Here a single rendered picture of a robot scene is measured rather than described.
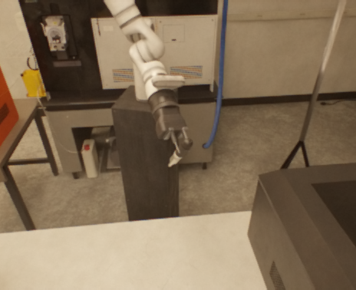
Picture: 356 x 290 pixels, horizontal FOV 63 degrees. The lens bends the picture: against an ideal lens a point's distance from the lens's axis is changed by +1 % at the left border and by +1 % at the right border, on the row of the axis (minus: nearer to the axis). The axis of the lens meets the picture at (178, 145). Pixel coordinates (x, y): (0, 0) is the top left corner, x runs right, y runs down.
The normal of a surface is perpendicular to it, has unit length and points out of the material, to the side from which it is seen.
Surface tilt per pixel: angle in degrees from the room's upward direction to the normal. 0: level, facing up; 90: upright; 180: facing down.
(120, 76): 90
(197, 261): 0
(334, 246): 0
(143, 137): 90
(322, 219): 0
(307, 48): 90
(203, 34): 90
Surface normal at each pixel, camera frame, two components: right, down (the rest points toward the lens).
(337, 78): 0.11, 0.58
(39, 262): 0.00, -0.82
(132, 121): -0.21, 0.57
